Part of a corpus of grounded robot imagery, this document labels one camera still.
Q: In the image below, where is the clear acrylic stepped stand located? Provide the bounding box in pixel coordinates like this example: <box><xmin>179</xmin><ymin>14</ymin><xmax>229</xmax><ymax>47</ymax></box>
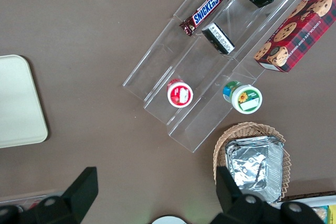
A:
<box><xmin>122</xmin><ymin>0</ymin><xmax>332</xmax><ymax>154</ymax></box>

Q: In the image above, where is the white rectangular bin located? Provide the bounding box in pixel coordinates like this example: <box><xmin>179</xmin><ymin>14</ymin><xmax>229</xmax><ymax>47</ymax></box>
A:
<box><xmin>279</xmin><ymin>195</ymin><xmax>336</xmax><ymax>224</ymax></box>

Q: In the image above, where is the green lid cup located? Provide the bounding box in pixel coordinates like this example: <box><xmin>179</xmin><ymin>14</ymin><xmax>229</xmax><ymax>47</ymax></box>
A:
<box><xmin>222</xmin><ymin>80</ymin><xmax>264</xmax><ymax>115</ymax></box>

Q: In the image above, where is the Snickers bar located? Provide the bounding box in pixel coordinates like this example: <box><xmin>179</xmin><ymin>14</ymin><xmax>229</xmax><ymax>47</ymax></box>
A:
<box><xmin>179</xmin><ymin>0</ymin><xmax>228</xmax><ymax>37</ymax></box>

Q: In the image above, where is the light tan wicker basket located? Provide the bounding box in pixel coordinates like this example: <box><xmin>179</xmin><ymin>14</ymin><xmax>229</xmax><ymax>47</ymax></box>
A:
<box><xmin>213</xmin><ymin>122</ymin><xmax>292</xmax><ymax>204</ymax></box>

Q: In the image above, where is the red plaid cookie box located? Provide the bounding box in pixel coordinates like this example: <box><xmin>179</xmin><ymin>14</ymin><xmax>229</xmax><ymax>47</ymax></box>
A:
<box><xmin>253</xmin><ymin>0</ymin><xmax>336</xmax><ymax>73</ymax></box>

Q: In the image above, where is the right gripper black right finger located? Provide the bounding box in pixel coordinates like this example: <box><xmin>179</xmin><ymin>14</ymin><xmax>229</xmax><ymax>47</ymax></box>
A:
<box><xmin>212</xmin><ymin>166</ymin><xmax>327</xmax><ymax>224</ymax></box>

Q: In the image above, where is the red lid cup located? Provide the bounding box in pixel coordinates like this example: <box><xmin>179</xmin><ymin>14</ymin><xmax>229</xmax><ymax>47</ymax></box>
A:
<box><xmin>166</xmin><ymin>78</ymin><xmax>194</xmax><ymax>109</ymax></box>

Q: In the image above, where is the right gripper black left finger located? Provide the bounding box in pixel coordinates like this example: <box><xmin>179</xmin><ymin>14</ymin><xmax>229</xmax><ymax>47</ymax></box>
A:
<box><xmin>0</xmin><ymin>166</ymin><xmax>99</xmax><ymax>224</ymax></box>

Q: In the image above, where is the yellow snack packet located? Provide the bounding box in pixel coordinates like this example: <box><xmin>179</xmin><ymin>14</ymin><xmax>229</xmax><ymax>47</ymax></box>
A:
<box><xmin>327</xmin><ymin>205</ymin><xmax>336</xmax><ymax>224</ymax></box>

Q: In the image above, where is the clear cracker bag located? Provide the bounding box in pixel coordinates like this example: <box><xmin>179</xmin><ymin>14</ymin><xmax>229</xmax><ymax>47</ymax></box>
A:
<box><xmin>313</xmin><ymin>207</ymin><xmax>329</xmax><ymax>224</ymax></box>

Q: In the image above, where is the cream plastic tray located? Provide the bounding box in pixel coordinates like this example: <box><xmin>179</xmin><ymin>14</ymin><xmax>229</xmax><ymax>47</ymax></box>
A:
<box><xmin>0</xmin><ymin>55</ymin><xmax>49</xmax><ymax>149</ymax></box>

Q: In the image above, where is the aluminium foil tray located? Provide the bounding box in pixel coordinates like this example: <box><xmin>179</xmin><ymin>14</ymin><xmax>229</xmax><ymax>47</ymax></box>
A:
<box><xmin>224</xmin><ymin>135</ymin><xmax>285</xmax><ymax>204</ymax></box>

